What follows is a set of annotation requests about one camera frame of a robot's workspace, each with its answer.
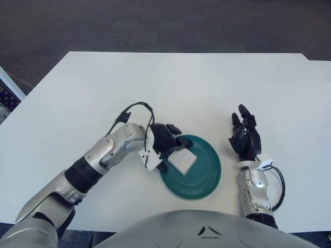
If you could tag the teal ribbed plate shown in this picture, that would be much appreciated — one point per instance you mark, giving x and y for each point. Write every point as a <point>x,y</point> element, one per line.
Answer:
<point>201,178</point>

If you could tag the grey robot torso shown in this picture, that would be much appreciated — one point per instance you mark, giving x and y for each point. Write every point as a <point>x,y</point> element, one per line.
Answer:
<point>168,227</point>

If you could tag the white right wrist connector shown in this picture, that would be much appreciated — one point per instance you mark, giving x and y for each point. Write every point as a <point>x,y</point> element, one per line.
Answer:
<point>265,160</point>

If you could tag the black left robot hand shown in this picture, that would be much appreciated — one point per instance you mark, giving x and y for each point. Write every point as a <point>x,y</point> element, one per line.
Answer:
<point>163,137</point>

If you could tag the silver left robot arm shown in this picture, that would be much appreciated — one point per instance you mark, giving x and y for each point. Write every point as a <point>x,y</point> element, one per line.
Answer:
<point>51,199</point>

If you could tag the white square charger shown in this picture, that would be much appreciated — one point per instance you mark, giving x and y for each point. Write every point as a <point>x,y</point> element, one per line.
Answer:
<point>182,160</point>

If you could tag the white frame board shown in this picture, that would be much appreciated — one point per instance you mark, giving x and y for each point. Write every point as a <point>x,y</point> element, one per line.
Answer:
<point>11,85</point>

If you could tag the white left wrist connector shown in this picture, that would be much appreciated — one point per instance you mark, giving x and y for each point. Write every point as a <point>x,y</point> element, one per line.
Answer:
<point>150,160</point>

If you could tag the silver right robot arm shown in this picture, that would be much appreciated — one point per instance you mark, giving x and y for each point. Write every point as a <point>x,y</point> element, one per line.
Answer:
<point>256,193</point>

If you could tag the dark dotted patterned cloth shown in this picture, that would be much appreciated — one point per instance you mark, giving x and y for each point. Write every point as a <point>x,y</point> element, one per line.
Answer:
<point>7,96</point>

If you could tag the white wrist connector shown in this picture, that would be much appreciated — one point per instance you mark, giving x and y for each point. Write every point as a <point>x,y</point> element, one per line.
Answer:
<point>150,160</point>
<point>265,160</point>

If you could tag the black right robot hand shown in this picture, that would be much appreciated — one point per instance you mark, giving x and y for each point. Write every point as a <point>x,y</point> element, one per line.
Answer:
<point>249,144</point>

